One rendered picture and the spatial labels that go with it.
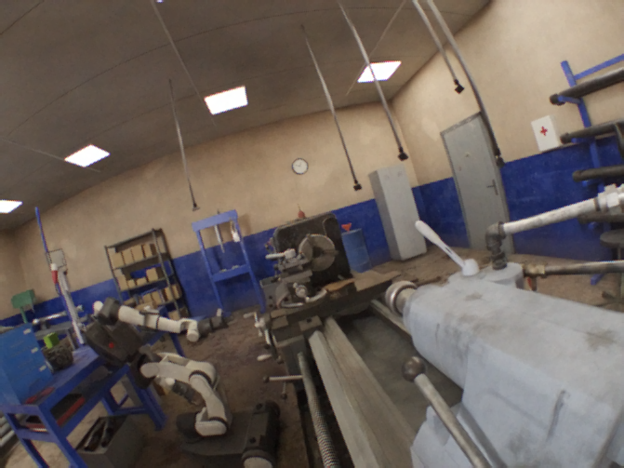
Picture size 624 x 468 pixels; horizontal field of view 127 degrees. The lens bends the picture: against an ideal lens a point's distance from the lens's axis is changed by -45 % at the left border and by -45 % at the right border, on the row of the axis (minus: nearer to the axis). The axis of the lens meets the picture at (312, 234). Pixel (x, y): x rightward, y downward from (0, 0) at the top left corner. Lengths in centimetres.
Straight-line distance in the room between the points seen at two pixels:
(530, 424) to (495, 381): 7
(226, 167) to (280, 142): 117
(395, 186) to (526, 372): 524
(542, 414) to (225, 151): 567
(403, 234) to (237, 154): 355
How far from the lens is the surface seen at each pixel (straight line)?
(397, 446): 66
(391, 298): 66
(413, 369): 37
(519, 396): 32
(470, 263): 53
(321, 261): 194
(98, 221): 665
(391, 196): 538
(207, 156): 573
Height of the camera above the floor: 134
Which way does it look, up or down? 3 degrees down
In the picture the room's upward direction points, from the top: 16 degrees counter-clockwise
